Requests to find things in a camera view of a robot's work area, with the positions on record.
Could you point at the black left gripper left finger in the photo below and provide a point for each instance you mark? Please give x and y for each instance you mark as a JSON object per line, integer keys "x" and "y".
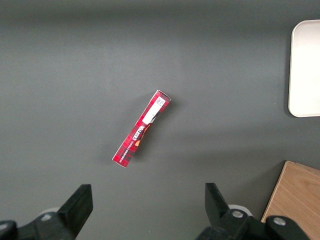
{"x": 72, "y": 210}

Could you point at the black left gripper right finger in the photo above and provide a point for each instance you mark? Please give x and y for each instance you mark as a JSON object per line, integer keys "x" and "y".
{"x": 220, "y": 217}

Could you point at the beige plastic tray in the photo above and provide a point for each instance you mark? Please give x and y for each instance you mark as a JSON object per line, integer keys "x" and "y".
{"x": 306, "y": 70}

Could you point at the wooden two-drawer cabinet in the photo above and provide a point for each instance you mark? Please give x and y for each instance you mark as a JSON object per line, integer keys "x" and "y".
{"x": 295, "y": 195}

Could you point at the red tartan cookie box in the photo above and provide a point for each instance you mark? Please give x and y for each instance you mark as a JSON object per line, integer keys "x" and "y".
{"x": 140, "y": 130}

